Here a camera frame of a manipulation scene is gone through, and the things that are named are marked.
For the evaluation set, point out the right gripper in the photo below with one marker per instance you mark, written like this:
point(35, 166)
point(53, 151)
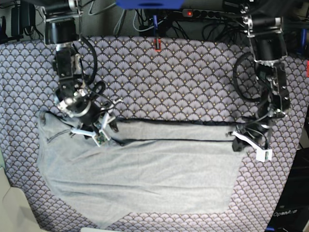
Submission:
point(85, 110)

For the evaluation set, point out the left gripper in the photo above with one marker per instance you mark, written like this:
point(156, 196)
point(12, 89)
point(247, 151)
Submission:
point(256, 129)

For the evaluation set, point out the light grey T-shirt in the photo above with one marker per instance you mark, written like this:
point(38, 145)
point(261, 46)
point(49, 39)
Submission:
point(146, 167)

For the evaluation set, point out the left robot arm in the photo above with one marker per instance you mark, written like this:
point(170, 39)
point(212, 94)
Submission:
point(268, 49)

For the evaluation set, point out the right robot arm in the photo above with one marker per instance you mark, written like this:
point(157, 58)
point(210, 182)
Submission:
point(77, 92)

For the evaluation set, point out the patterned blue fan tablecloth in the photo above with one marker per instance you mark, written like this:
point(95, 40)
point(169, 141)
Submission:
point(186, 80)

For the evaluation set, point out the black OpenArm box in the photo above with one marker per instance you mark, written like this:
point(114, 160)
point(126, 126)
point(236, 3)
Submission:
point(292, 211)

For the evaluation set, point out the red table clamp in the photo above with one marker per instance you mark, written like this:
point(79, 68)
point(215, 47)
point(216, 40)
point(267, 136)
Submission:
point(157, 44)

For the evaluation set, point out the beige chair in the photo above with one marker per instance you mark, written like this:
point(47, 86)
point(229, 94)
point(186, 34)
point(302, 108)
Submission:
point(15, 212)

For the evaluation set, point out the black power strip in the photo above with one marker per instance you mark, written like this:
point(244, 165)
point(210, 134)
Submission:
point(200, 15)

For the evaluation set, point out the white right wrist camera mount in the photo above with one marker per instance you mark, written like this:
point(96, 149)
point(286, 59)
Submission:
point(103, 135)

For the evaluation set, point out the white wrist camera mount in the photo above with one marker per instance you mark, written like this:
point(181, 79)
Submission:
point(103, 135)
point(262, 154)

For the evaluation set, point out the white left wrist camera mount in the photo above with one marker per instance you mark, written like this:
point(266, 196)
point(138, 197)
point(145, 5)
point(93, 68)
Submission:
point(262, 154)

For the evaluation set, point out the blue camera mount bracket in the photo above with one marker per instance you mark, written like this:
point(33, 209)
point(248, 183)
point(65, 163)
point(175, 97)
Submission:
point(150, 4)

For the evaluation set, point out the blue post right edge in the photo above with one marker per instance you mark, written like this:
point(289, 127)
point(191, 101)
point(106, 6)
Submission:
point(302, 42)

